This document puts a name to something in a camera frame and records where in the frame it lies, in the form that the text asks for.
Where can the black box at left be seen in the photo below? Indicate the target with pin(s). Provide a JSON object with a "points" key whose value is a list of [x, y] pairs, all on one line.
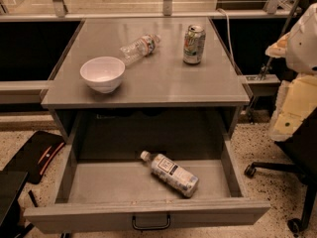
{"points": [[11, 186]]}

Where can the metal rod with clamp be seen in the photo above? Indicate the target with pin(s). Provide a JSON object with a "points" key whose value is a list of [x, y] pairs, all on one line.
{"points": [[280, 37]]}

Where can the white ceramic bowl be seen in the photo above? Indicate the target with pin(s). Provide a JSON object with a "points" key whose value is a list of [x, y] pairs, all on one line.
{"points": [[103, 74]]}

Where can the grey rail at left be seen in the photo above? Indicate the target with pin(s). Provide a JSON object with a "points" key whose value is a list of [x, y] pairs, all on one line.
{"points": [[22, 92]]}

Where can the grey side shelf bracket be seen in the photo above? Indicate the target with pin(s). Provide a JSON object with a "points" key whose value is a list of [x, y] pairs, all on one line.
{"points": [[260, 87]]}

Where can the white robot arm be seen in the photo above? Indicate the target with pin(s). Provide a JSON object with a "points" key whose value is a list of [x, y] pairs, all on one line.
{"points": [[301, 53]]}

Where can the black drawer handle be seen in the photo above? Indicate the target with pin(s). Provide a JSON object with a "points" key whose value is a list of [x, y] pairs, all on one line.
{"points": [[150, 222]]}

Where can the grey cabinet counter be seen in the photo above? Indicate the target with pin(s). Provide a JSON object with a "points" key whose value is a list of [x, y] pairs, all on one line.
{"points": [[159, 80]]}

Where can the clear crushed plastic bottle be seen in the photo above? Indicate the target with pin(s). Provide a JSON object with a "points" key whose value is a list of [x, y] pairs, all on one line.
{"points": [[141, 47]]}

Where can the open grey top drawer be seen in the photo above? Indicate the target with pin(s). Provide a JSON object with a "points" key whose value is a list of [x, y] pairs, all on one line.
{"points": [[102, 181]]}

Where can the green soda can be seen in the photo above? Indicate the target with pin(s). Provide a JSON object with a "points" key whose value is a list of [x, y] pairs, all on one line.
{"points": [[194, 41]]}

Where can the black office chair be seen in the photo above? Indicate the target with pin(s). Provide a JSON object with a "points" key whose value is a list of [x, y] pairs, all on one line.
{"points": [[301, 148]]}

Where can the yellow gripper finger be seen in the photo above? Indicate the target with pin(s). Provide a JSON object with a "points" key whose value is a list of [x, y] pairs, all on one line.
{"points": [[278, 49], [295, 101]]}

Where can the blue labelled plastic bottle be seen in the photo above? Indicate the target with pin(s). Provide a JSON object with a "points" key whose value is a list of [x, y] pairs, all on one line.
{"points": [[171, 173]]}

